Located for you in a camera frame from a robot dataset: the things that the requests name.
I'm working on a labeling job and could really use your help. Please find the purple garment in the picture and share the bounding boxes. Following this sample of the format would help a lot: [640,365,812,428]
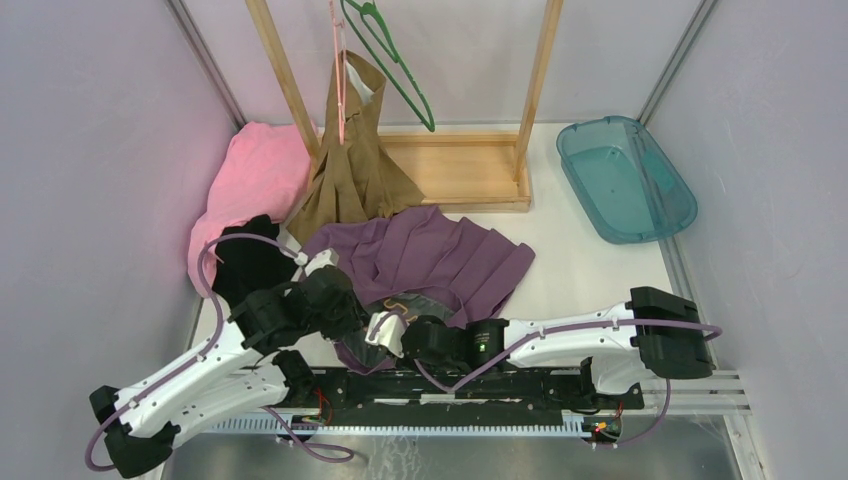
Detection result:
[301,204,537,376]

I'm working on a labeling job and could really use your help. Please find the tan brown pleated skirt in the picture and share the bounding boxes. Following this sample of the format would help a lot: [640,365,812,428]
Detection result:
[287,51,424,245]

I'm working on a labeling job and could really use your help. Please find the pink thin hanger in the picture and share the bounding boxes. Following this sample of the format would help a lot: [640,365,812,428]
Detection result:
[328,0,347,145]

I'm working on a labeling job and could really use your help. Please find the orange wavy hanger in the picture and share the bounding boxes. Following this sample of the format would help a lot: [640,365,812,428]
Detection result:
[383,298,409,318]

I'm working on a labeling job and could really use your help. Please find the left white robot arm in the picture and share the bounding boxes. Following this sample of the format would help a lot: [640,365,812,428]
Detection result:
[86,265,367,479]

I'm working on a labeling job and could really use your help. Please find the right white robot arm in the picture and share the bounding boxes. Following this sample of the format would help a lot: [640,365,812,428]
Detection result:
[399,286,723,408]

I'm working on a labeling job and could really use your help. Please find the green hanger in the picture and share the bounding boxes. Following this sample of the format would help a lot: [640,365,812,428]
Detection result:
[341,0,436,133]

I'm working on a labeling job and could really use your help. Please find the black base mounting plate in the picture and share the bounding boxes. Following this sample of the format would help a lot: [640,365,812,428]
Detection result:
[275,368,645,427]

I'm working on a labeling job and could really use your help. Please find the black garment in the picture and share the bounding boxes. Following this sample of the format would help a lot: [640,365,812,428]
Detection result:
[212,238,298,308]

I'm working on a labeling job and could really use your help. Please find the pink garment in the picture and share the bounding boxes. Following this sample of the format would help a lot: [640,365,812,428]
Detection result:
[187,122,311,298]

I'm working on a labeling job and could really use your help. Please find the wooden clothes rack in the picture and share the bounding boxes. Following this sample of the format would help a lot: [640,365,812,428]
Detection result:
[245,0,566,215]

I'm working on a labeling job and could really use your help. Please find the teal plastic bin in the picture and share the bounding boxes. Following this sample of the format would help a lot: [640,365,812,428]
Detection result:
[556,116,698,245]

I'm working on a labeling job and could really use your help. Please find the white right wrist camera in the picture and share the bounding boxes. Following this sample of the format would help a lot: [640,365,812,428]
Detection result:
[365,311,407,358]

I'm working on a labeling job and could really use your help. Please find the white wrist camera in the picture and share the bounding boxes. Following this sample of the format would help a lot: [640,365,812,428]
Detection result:
[292,248,339,281]
[365,311,407,358]

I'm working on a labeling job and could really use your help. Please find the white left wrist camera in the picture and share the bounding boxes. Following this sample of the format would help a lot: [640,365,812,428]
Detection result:
[292,248,339,281]

